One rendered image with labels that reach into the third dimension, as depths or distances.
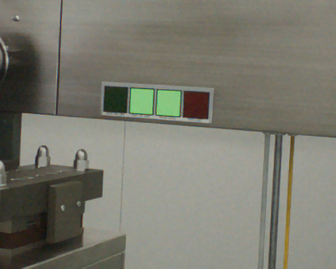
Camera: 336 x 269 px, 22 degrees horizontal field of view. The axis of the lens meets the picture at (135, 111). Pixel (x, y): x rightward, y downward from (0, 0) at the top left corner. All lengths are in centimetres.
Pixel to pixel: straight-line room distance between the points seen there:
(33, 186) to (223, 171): 264
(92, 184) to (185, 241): 252
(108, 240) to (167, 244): 257
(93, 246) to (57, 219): 11
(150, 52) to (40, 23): 27
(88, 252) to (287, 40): 57
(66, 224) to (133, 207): 271
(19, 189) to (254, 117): 48
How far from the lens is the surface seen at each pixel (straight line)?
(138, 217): 443
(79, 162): 186
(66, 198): 172
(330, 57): 169
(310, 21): 170
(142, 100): 180
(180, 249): 436
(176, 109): 177
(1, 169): 159
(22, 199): 162
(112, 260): 185
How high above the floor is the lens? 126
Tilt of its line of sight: 3 degrees down
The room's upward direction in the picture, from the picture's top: 3 degrees clockwise
